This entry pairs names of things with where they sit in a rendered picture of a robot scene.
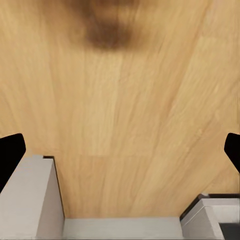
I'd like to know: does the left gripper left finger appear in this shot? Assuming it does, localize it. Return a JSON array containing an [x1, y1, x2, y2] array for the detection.
[[0, 133, 26, 193]]

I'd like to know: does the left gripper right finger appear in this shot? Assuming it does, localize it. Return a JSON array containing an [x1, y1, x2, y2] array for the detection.
[[224, 133, 240, 173]]

